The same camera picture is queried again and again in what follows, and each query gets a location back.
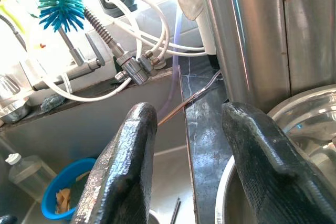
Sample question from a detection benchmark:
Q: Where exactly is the grey blue scouring pad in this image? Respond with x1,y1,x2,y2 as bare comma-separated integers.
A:
40,96,67,112

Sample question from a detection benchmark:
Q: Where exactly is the dark metal utensil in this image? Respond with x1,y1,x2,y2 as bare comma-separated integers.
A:
170,197,182,224

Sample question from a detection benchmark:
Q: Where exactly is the stainless steel knife block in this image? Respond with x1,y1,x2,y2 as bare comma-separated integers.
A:
198,0,336,114

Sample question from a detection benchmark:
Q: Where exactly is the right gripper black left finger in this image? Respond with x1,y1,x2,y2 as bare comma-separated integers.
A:
71,102,158,224

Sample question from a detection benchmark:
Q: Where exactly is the blue bristle bottle brush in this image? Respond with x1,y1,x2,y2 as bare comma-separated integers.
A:
35,0,85,34

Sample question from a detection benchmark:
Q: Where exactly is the large steel plate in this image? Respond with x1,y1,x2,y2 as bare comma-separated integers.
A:
214,154,253,224

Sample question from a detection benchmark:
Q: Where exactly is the dark grey plastic clip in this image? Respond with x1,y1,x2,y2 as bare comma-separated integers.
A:
97,0,138,18

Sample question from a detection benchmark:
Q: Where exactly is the chrome flexible gooseneck faucet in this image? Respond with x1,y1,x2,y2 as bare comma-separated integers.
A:
0,13,27,50

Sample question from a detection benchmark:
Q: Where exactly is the yellow green hanging utensil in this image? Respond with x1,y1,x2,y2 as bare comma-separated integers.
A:
0,0,26,36

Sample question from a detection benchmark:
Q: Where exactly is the thin brown chopstick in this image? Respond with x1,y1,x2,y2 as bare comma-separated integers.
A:
156,70,223,126

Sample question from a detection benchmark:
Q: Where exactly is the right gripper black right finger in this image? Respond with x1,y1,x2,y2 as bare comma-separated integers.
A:
221,102,336,224

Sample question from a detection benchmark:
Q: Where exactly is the small steel cup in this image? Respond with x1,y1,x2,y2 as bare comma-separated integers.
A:
0,74,30,124

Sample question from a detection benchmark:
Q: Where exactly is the blue plastic bowl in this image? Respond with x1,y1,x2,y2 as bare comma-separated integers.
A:
41,157,97,221

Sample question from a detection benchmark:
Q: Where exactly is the chrome spring neck faucet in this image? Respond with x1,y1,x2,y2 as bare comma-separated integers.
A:
31,6,167,91

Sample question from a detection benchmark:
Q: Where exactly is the stainless steel sink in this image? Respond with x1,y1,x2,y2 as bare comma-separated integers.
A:
0,73,197,224

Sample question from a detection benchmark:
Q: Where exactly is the white looped water hose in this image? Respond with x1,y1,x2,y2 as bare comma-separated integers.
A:
44,0,170,102

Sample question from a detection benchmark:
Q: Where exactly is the clear plastic bottle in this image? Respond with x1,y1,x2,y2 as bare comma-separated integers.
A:
5,153,57,204

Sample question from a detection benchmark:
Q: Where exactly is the shiny steel bowl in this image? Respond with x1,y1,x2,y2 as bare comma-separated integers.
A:
267,84,336,183

